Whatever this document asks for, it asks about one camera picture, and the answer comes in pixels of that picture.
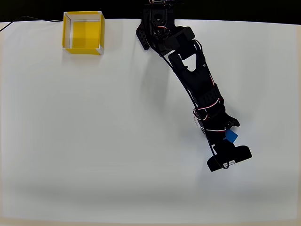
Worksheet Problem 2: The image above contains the yellow cardboard box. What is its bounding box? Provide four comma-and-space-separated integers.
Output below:
62, 11, 105, 57

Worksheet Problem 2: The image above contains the blue block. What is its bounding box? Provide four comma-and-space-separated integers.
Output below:
222, 129, 238, 144

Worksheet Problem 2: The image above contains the thin black table cable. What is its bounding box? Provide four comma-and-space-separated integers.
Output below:
0, 16, 64, 32

